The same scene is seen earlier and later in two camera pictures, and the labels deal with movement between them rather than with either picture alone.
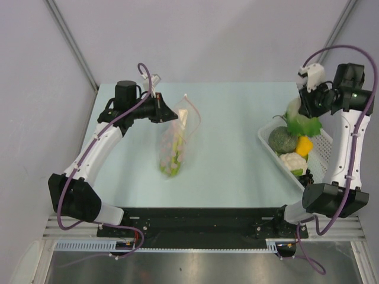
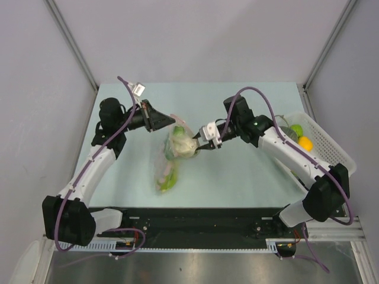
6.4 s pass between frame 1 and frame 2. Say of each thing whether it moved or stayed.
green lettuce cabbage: moved
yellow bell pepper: stayed
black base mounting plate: stayed
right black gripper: moved
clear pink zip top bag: moved
